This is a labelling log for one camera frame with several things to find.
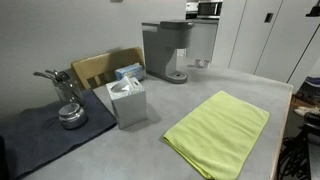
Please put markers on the yellow-green microfiber towel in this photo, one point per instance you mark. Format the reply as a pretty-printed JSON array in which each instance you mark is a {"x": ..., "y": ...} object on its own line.
[{"x": 216, "y": 133}]

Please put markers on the grey cube tissue box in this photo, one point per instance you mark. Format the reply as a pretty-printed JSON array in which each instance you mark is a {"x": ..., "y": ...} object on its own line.
[{"x": 130, "y": 106}]

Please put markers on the dark blue cloth mat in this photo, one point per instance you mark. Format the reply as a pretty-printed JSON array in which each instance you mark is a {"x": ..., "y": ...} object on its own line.
[{"x": 33, "y": 140}]

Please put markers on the white coffee pod red lid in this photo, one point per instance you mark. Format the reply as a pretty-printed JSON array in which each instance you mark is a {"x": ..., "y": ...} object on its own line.
[
  {"x": 197, "y": 62},
  {"x": 207, "y": 63}
]

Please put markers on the glass utensil jar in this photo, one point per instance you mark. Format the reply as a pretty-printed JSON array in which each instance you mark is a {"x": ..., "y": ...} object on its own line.
[{"x": 70, "y": 91}]

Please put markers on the blue wipes box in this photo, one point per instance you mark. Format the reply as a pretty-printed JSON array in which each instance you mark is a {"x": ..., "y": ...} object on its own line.
[{"x": 128, "y": 71}]

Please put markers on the metal utensil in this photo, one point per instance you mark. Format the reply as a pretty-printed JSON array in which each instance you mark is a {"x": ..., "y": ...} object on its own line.
[{"x": 45, "y": 74}]

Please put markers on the round metal lidded tin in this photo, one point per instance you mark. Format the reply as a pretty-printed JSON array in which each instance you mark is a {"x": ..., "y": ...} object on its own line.
[{"x": 72, "y": 116}]

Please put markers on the grey pod coffee machine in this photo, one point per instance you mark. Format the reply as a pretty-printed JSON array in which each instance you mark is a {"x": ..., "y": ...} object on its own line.
[{"x": 160, "y": 50}]

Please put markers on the silver microwave oven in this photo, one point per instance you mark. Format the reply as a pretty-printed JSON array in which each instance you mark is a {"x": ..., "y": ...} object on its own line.
[{"x": 209, "y": 8}]

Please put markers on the white tall cabinet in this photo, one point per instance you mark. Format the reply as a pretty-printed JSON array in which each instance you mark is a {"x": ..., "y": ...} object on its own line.
[{"x": 286, "y": 43}]

